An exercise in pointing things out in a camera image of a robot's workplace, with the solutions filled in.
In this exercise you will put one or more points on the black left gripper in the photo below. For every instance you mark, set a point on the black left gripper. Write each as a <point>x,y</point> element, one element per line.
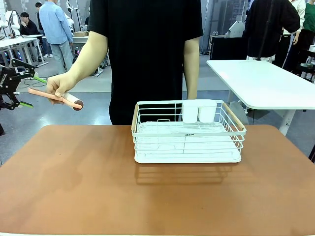
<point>8,81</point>

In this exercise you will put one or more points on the person's left forearm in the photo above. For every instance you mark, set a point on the person's left forearm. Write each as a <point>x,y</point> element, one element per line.
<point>192,66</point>

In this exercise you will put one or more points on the person's right forearm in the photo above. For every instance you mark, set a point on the person's right forearm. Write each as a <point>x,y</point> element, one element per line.
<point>89,56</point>

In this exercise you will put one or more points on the person's right hand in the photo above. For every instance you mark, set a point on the person's right hand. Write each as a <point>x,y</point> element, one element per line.
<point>59,84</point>

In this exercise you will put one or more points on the white background desk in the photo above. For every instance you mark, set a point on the white background desk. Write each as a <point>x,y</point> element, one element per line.
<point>17,43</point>

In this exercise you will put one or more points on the seated person in black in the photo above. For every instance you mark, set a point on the seated person in black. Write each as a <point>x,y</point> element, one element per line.
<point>28,25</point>

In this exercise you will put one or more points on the white humanoid robot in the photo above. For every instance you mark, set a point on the white humanoid robot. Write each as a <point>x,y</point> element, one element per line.
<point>12,20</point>

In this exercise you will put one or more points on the man in light blue shirt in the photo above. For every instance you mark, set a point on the man in light blue shirt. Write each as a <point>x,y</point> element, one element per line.
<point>55,27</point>

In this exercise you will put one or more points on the cardboard box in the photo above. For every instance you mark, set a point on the cardboard box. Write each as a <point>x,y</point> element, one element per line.
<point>81,34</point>

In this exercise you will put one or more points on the person's black t-shirt torso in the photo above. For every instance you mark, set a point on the person's black t-shirt torso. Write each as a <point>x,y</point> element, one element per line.
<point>147,54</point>

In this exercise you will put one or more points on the white plastic utensil cup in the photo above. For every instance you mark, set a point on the white plastic utensil cup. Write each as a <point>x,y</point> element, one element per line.
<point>207,111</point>
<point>190,111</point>

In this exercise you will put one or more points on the white drip tray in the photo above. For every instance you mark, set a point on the white drip tray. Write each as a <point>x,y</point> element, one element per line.
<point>187,159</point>

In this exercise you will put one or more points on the black cabinet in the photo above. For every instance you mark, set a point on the black cabinet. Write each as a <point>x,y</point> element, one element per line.
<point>229,48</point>

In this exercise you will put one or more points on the white grey machine housing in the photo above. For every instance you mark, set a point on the white grey machine housing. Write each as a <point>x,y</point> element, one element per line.
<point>235,29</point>

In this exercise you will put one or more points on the large white side table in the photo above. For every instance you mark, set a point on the large white side table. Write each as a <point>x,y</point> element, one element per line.
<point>263,83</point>

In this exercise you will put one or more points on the person in black jacket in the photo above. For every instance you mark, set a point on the person in black jacket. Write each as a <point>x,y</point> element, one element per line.
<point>265,29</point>

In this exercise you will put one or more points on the person in white shirt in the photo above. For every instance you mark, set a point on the person in white shirt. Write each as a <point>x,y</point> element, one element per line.
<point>288,41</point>

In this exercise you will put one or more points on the person in green top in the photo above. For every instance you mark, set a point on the person in green top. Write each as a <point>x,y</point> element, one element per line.
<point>308,29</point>

